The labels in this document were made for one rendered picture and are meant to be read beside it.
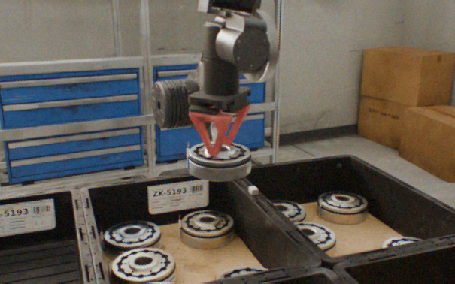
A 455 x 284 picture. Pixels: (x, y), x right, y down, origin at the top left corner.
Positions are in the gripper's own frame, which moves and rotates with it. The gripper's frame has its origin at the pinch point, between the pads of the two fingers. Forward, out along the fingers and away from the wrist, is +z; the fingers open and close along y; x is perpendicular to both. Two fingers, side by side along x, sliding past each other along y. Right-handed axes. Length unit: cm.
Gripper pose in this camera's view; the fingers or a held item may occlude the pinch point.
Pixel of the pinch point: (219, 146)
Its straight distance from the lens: 80.7
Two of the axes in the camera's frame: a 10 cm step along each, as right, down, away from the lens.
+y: 4.3, -2.9, 8.5
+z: -0.2, 9.4, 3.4
